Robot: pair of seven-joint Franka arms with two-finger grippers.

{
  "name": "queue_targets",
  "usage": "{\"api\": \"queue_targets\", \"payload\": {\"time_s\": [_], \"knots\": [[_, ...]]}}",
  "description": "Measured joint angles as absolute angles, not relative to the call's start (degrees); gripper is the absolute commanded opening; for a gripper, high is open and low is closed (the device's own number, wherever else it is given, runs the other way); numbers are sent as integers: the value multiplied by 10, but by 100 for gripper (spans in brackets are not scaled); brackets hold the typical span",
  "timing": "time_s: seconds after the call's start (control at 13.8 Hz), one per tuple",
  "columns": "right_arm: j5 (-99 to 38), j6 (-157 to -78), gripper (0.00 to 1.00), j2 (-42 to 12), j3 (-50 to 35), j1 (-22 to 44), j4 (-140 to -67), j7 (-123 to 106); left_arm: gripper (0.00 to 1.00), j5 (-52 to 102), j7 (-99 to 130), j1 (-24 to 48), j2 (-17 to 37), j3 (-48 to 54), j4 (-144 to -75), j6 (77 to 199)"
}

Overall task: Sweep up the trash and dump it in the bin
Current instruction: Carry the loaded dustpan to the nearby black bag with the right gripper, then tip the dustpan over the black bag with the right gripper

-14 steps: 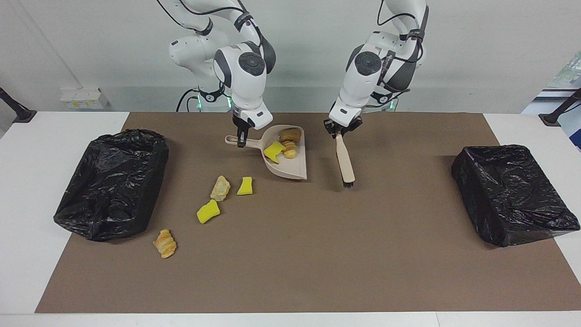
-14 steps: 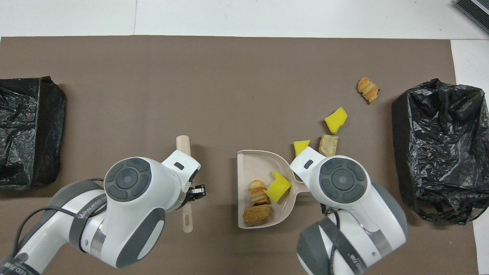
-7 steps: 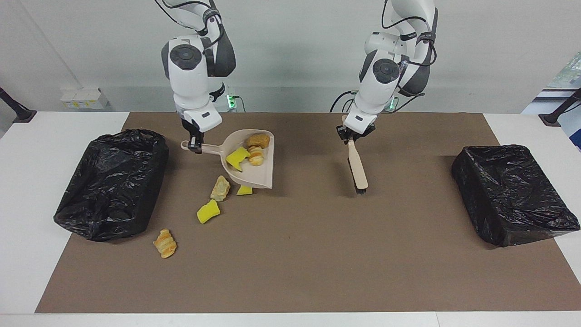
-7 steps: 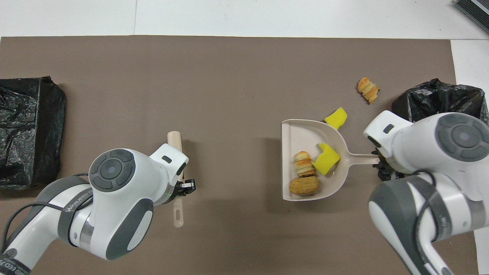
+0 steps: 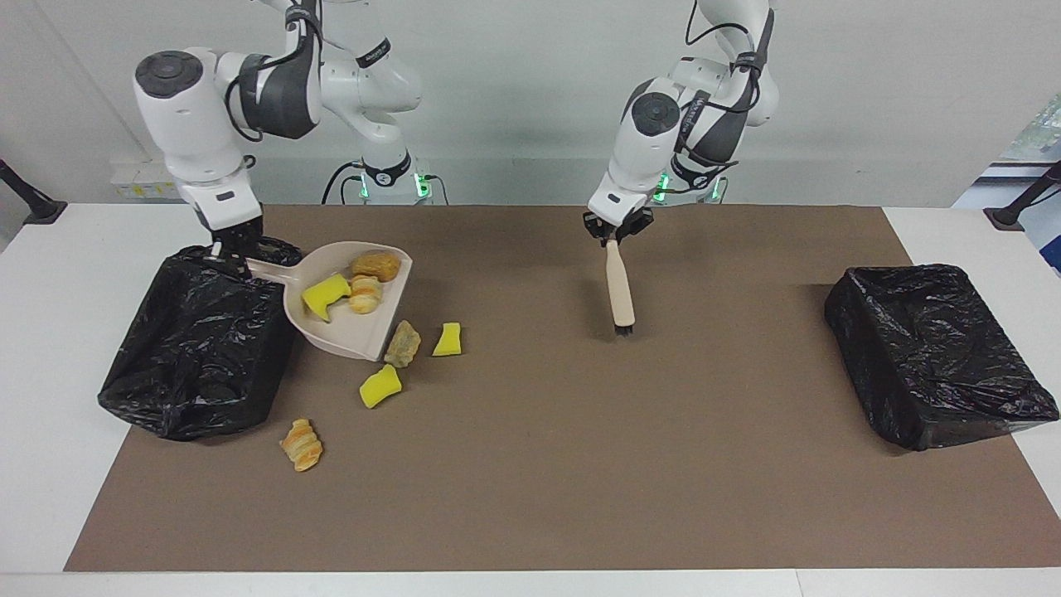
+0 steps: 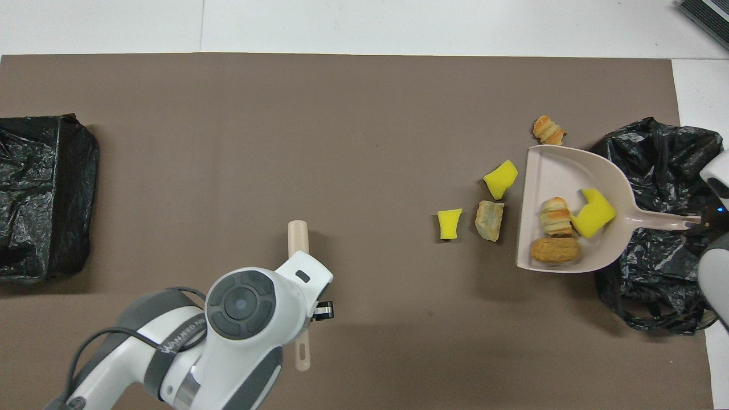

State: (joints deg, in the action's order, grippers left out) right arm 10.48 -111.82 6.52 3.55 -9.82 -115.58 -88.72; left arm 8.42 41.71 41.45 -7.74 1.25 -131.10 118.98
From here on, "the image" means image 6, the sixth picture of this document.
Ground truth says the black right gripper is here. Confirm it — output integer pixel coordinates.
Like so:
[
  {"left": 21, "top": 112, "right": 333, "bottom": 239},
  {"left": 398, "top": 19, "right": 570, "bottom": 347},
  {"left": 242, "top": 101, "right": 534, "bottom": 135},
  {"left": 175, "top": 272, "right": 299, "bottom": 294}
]
[{"left": 702, "top": 206, "right": 729, "bottom": 233}]

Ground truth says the beige hand brush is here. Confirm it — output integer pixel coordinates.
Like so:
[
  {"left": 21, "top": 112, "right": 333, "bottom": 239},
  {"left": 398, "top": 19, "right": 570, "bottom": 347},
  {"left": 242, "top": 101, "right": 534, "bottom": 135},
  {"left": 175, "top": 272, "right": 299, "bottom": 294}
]
[{"left": 287, "top": 220, "right": 312, "bottom": 372}]

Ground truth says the yellow sponge with notch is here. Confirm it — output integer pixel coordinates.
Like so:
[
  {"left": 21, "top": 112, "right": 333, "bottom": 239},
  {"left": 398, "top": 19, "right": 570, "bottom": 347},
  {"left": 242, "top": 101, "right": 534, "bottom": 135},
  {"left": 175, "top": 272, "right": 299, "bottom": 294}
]
[{"left": 571, "top": 188, "right": 617, "bottom": 239}]

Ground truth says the small yellow sponge piece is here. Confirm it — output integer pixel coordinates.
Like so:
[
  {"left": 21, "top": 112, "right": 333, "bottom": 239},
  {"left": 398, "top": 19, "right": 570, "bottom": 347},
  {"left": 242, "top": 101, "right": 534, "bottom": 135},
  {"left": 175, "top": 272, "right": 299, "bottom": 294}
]
[{"left": 437, "top": 208, "right": 464, "bottom": 241}]

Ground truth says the toy croissant pastry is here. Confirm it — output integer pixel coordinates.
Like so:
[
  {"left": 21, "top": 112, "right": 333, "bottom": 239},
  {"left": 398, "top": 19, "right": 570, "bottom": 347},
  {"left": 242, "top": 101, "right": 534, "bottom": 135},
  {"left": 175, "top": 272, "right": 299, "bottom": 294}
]
[
  {"left": 533, "top": 115, "right": 566, "bottom": 147},
  {"left": 539, "top": 197, "right": 575, "bottom": 237},
  {"left": 475, "top": 200, "right": 505, "bottom": 243}
]

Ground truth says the brown toy bread bun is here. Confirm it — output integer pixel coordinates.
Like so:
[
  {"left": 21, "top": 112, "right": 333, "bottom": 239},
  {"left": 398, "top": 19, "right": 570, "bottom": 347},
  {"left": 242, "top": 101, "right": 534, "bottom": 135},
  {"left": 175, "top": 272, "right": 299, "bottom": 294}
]
[{"left": 530, "top": 236, "right": 582, "bottom": 267}]

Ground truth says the beige plastic dustpan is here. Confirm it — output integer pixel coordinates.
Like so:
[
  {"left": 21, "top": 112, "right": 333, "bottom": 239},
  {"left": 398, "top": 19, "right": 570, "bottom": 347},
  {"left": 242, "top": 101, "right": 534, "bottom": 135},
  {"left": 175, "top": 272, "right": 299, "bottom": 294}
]
[{"left": 515, "top": 144, "right": 702, "bottom": 274}]

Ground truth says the large yellow sponge piece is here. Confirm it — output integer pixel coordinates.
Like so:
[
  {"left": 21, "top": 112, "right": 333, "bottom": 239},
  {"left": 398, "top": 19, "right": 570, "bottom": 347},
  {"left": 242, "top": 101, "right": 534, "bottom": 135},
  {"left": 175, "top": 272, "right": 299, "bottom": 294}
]
[{"left": 483, "top": 159, "right": 519, "bottom": 201}]

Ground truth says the bin lined with black bag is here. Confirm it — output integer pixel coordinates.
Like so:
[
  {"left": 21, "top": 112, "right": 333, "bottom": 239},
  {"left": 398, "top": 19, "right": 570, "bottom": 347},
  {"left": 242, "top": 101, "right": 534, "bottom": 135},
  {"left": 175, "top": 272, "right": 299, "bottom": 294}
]
[
  {"left": 0, "top": 113, "right": 100, "bottom": 284},
  {"left": 584, "top": 117, "right": 729, "bottom": 335}
]

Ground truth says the brown paper table mat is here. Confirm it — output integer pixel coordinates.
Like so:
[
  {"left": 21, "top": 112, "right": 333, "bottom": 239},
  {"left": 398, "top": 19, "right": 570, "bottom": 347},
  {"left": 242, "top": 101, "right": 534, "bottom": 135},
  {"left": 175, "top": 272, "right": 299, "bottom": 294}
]
[{"left": 0, "top": 53, "right": 714, "bottom": 410}]

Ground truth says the grey ribbed device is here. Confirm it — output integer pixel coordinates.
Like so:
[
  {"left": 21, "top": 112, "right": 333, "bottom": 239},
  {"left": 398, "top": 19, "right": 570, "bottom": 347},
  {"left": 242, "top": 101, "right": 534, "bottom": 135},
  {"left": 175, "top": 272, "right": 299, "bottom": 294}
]
[{"left": 677, "top": 0, "right": 729, "bottom": 52}]

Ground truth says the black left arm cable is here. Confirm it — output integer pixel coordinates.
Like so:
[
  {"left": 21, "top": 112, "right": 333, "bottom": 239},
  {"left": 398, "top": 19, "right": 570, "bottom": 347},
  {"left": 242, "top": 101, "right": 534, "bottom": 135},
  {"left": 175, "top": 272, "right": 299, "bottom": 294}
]
[{"left": 65, "top": 286, "right": 208, "bottom": 399}]

